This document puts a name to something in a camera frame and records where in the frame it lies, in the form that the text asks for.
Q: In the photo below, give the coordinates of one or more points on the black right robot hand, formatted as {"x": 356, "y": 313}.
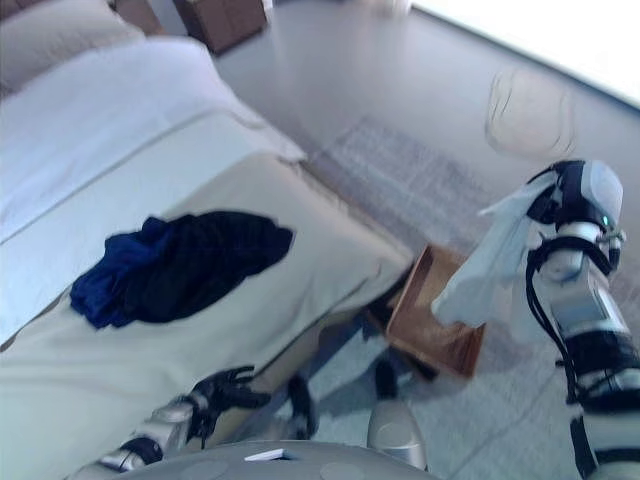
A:
{"x": 590, "y": 195}

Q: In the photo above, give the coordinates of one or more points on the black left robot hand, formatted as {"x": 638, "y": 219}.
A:
{"x": 227, "y": 395}

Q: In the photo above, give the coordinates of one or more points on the white garment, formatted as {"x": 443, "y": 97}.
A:
{"x": 490, "y": 270}

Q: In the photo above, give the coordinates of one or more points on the black garment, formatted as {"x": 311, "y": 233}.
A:
{"x": 220, "y": 260}

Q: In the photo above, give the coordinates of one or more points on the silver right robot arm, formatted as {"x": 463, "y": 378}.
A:
{"x": 590, "y": 305}

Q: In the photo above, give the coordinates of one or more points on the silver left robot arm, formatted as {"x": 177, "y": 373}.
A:
{"x": 165, "y": 417}

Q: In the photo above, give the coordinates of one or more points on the bed with beige cover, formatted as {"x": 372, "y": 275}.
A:
{"x": 310, "y": 220}

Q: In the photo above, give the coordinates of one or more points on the woven wooden basket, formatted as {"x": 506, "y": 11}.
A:
{"x": 425, "y": 320}

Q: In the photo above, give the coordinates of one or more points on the grey robot torso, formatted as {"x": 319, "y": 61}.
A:
{"x": 200, "y": 465}

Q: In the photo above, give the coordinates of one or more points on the silver right robot leg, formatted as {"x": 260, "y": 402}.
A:
{"x": 395, "y": 435}

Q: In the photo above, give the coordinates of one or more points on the grey patterned rug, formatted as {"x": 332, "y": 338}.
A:
{"x": 400, "y": 165}

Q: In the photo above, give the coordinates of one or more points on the brown wooden cabinet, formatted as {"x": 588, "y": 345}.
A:
{"x": 220, "y": 20}

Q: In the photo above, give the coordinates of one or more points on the beige pillow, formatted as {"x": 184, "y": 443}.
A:
{"x": 55, "y": 35}

